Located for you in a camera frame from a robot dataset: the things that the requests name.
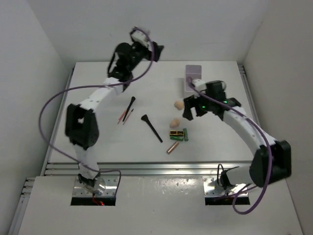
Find beige makeup sponge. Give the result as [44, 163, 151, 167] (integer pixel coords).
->
[174, 101, 184, 110]
[170, 118, 180, 128]

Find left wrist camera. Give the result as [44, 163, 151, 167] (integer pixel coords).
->
[130, 27, 150, 47]

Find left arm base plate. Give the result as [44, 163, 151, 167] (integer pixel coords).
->
[72, 176, 118, 197]

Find lower beige makeup sponge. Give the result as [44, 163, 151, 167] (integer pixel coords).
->
[170, 118, 180, 128]

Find purple cable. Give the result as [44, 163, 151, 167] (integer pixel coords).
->
[39, 27, 155, 196]
[187, 76, 273, 215]

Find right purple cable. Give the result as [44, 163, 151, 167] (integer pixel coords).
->
[187, 76, 273, 215]

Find rose gold lipstick tube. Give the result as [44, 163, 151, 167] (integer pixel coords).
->
[166, 141, 179, 154]

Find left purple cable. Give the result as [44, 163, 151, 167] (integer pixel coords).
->
[39, 27, 155, 196]

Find pink makeup pencil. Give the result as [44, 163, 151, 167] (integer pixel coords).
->
[117, 110, 126, 124]

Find black round makeup brush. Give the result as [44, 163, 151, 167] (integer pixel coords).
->
[122, 96, 136, 122]

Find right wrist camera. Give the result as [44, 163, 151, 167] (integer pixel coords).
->
[192, 79, 206, 92]

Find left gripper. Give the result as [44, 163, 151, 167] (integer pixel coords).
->
[127, 38, 163, 71]

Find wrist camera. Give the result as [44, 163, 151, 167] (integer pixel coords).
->
[192, 79, 206, 92]
[130, 27, 150, 47]

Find white divided organizer box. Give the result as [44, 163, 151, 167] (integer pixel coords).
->
[183, 65, 202, 96]

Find upper beige makeup sponge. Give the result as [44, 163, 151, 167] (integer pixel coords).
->
[174, 101, 184, 110]

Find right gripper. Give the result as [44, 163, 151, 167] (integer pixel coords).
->
[183, 90, 214, 121]

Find green tube lying flat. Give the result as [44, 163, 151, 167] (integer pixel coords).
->
[170, 136, 184, 141]

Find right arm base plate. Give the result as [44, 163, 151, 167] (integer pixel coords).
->
[202, 177, 247, 198]

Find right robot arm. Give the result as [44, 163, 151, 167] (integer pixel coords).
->
[182, 95, 291, 189]

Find green tube upright side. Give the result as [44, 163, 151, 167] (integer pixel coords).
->
[183, 128, 189, 141]

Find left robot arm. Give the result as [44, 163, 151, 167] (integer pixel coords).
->
[65, 42, 164, 189]

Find red thin liner brush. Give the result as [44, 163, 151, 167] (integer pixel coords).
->
[123, 108, 134, 125]

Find black gold lipstick case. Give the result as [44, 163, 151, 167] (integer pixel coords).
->
[169, 130, 184, 137]

